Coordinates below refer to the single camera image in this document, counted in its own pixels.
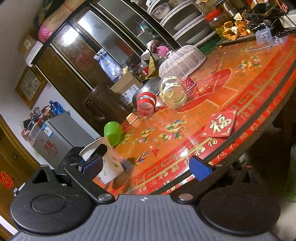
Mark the red floral tablecloth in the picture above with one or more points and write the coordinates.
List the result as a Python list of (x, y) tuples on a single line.
[(255, 80)]

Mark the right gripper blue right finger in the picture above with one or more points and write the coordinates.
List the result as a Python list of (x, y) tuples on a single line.
[(205, 178)]

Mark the white mesh food cover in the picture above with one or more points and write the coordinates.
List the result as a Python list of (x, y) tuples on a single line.
[(183, 62)]

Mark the red banded glass jar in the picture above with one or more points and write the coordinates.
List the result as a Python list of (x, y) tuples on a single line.
[(146, 103)]

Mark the cardboard box with label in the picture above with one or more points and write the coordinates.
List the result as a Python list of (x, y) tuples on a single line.
[(126, 87)]

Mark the red polka dot cupcake liner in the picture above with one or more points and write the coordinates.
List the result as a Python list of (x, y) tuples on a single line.
[(188, 83)]

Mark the dark brown plastic pitcher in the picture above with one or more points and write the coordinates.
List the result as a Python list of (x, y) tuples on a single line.
[(102, 105)]

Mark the dark wooden glass cabinet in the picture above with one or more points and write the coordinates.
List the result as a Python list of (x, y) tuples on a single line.
[(121, 29)]

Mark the white tiered dish rack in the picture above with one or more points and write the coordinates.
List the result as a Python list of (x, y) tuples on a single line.
[(185, 21)]

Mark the white floral paper cup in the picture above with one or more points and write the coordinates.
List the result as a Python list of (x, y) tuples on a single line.
[(112, 167)]

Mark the blue water bottle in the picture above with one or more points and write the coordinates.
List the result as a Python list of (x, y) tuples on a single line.
[(56, 108)]

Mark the red fu paper card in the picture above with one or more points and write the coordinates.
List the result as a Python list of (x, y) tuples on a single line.
[(220, 124)]

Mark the clear jar with patterned tape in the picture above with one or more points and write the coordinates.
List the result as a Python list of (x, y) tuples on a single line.
[(173, 92)]

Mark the black garbage bag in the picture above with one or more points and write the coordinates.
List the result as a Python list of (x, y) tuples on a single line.
[(72, 157)]

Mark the yellow cupcake liner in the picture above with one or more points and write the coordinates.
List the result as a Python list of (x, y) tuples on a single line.
[(131, 118)]

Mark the steel colander bowl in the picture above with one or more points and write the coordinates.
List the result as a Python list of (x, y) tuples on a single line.
[(152, 85)]

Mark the green plastic cup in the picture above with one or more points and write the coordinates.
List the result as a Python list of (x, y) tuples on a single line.
[(113, 131)]

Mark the wooden wall clock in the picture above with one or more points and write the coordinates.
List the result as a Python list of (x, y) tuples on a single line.
[(31, 85)]

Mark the silver mini fridge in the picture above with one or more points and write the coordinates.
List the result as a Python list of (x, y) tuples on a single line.
[(55, 137)]

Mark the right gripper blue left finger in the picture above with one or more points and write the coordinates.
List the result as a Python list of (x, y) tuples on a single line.
[(83, 175)]

